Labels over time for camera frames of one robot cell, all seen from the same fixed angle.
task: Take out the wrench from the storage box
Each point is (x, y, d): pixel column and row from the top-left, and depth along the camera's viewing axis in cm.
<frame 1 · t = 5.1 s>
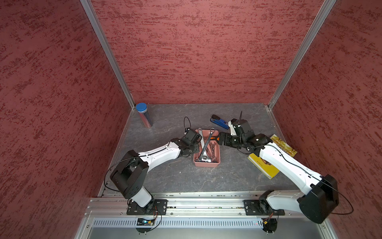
left hand: (194, 149, 88), fingers closed
right hand: (221, 143, 80), fingers open
pink plastic storage box: (209, 155, 93), point 2 cm above the table
blue black stapler: (217, 120, 110), point 3 cm above the table
blue capped pencil tube: (142, 109, 94), point 20 cm above the table
long silver combination wrench: (207, 158, 91), point 3 cm above the table

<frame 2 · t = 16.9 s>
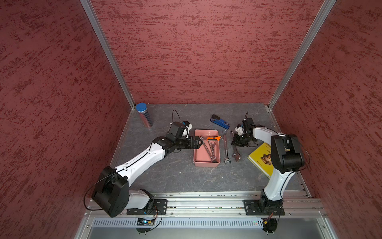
left hand: (195, 145, 81), fingers open
right hand: (232, 145, 98), fingers closed
long silver combination wrench: (227, 160, 94), on the table
the other named things where they were.

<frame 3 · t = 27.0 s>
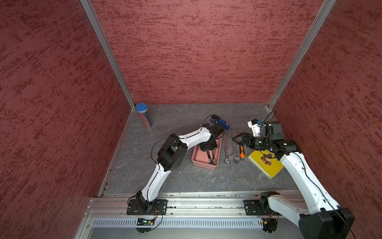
left hand: (208, 151, 93), fingers closed
right hand: (237, 143, 76), fingers open
orange handled adjustable wrench: (241, 153, 95), point 2 cm above the table
the other named things where they were.

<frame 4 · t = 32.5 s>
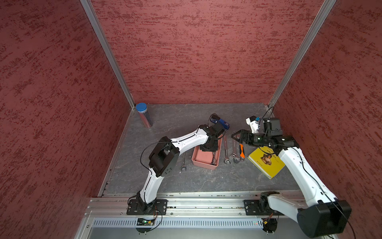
left hand: (210, 151, 89), fingers open
right hand: (236, 140, 76), fingers open
silver open end wrench: (183, 166, 91), on the table
the other named things where they were.

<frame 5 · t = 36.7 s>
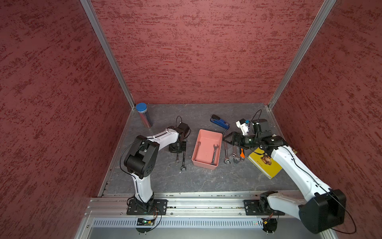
left hand: (178, 153, 93), fingers closed
right hand: (227, 143, 77), fingers open
the named things where they were.

